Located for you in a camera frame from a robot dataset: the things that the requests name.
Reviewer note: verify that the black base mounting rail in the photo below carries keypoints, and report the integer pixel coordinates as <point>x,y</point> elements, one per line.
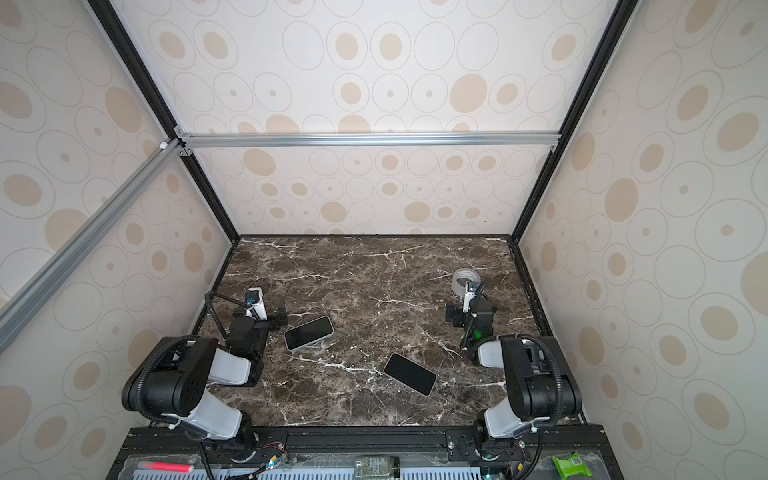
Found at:
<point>419,452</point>

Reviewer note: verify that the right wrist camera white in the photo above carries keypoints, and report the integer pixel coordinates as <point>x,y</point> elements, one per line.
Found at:
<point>468,297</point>

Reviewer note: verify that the phone in clear case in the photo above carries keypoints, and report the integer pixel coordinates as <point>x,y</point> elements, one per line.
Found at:
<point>309,333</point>

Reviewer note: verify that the diagonal aluminium rail left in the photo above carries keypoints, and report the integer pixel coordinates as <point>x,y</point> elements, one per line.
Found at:
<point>22,308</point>

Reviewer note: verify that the phone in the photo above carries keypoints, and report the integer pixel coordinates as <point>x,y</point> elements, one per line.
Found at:
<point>309,333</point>
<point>410,374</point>

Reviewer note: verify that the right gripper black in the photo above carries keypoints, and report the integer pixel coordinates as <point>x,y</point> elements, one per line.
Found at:
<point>460,319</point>

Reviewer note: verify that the horizontal aluminium rail back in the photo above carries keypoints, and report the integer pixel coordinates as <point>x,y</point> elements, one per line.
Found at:
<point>328,141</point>

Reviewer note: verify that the small circuit board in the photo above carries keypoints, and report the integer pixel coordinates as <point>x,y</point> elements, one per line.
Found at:
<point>377,468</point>

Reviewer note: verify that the pink marker pen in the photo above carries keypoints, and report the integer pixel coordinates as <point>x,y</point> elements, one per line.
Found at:
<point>166,467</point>

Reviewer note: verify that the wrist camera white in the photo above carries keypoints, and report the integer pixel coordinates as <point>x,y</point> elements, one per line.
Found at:
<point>468,297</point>
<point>255,307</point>

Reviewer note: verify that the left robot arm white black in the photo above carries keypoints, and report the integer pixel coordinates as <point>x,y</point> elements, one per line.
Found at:
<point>171,385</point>

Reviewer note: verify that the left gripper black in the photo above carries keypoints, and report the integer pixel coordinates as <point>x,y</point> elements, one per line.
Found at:
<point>274,325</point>

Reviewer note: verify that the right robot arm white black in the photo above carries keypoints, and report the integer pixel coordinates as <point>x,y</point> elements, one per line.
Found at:
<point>540,386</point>

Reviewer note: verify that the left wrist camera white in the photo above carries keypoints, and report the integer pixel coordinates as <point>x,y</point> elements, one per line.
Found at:
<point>255,307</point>

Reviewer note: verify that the clear tape roll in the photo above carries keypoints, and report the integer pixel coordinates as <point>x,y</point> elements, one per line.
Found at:
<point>464,280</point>

